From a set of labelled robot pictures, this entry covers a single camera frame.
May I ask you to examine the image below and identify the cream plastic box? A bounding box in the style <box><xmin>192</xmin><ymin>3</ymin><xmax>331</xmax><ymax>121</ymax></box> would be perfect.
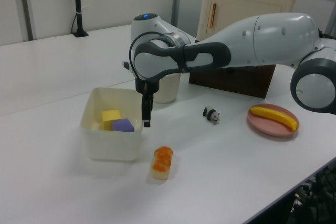
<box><xmin>80</xmin><ymin>87</ymin><xmax>144</xmax><ymax>162</ymax></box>

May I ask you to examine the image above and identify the yellow toy banana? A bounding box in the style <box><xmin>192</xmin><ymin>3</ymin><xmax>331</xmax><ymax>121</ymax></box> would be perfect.
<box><xmin>249</xmin><ymin>105</ymin><xmax>299</xmax><ymax>132</ymax></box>

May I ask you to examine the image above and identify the black office chair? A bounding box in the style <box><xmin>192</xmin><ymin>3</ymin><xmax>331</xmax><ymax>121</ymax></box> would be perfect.
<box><xmin>288</xmin><ymin>155</ymin><xmax>336</xmax><ymax>224</ymax></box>

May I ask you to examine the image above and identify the black pole stand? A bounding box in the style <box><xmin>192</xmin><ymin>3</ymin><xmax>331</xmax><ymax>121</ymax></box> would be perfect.
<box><xmin>71</xmin><ymin>0</ymin><xmax>89</xmax><ymax>38</ymax></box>

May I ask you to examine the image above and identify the yellow foam block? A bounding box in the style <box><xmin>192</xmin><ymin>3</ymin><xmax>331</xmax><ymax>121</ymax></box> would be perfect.
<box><xmin>101</xmin><ymin>109</ymin><xmax>122</xmax><ymax>131</ymax></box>

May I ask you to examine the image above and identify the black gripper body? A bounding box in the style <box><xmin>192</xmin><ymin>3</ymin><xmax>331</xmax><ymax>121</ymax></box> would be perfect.
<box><xmin>135</xmin><ymin>76</ymin><xmax>160</xmax><ymax>97</ymax></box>

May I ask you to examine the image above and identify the purple foam block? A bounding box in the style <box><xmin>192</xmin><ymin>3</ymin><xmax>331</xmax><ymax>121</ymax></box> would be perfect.
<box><xmin>112</xmin><ymin>118</ymin><xmax>135</xmax><ymax>133</ymax></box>

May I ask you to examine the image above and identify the toy bread with orange topping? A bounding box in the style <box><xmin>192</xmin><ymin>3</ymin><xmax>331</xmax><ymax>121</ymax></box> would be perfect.
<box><xmin>150</xmin><ymin>145</ymin><xmax>174</xmax><ymax>180</ymax></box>

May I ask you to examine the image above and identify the cream plastic cabinet with handles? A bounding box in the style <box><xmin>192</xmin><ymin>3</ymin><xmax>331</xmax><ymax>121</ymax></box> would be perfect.
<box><xmin>196</xmin><ymin>0</ymin><xmax>300</xmax><ymax>42</ymax></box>

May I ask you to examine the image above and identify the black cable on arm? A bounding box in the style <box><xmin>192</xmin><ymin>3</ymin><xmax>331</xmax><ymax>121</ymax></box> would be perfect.
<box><xmin>128</xmin><ymin>31</ymin><xmax>163</xmax><ymax>80</ymax></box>

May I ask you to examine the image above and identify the toy panda figure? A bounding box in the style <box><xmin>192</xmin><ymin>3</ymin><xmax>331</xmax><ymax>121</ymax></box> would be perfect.
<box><xmin>202</xmin><ymin>105</ymin><xmax>221</xmax><ymax>125</ymax></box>

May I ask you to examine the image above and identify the dark wooden drawer unit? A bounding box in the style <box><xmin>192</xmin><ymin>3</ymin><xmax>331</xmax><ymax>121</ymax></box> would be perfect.
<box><xmin>188</xmin><ymin>63</ymin><xmax>277</xmax><ymax>99</ymax></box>

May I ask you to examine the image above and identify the small beige trash can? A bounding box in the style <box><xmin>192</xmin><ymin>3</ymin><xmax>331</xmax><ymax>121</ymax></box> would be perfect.
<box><xmin>153</xmin><ymin>73</ymin><xmax>181</xmax><ymax>104</ymax></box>

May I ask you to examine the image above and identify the pink plate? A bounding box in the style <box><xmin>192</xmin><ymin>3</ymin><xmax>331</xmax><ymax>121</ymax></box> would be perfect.
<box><xmin>246</xmin><ymin>103</ymin><xmax>300</xmax><ymax>137</ymax></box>

